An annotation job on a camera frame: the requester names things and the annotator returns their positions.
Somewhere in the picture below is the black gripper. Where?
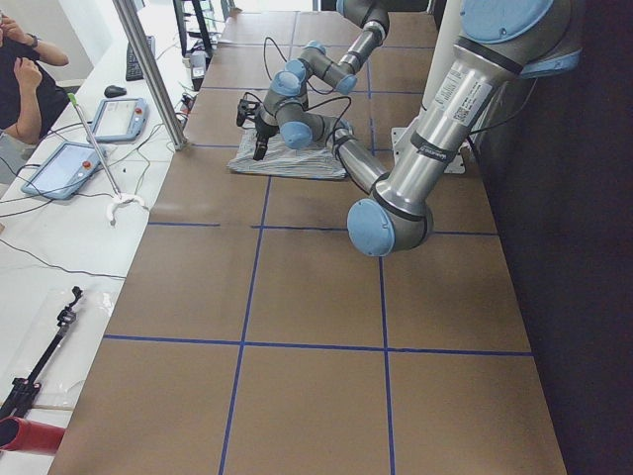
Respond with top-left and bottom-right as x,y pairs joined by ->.
253,116 -> 278,161

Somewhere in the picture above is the striped polo shirt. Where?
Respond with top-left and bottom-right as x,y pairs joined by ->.
227,126 -> 346,180

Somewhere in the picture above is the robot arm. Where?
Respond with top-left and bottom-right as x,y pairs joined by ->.
265,1 -> 390,102
237,1 -> 586,256

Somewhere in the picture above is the far teach pendant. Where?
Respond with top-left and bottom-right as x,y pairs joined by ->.
91,98 -> 148,143

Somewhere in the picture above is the teach pendant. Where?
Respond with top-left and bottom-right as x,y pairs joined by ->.
21,142 -> 101,200
91,98 -> 148,143

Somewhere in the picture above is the black keyboard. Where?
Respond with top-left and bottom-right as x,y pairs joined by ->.
126,36 -> 155,81

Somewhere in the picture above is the silver reacher grabber stick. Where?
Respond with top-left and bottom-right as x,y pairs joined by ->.
67,93 -> 147,227

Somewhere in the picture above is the black computer mouse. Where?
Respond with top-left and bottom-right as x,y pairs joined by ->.
104,85 -> 128,98

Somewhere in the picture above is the near teach pendant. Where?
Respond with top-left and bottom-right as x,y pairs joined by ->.
21,142 -> 101,200

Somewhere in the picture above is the person in black shirt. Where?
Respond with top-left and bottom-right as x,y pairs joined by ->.
0,12 -> 70,145

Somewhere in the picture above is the black grabber tool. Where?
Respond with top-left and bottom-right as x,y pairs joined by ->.
1,286 -> 83,420

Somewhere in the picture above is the red cylinder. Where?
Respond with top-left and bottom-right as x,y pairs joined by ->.
1,417 -> 65,455

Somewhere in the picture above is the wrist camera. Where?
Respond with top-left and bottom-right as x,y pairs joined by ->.
235,99 -> 260,128

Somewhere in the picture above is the aluminium frame post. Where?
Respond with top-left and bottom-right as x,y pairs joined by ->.
113,0 -> 187,150

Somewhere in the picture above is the white mounting post base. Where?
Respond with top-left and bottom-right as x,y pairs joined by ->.
392,0 -> 462,163

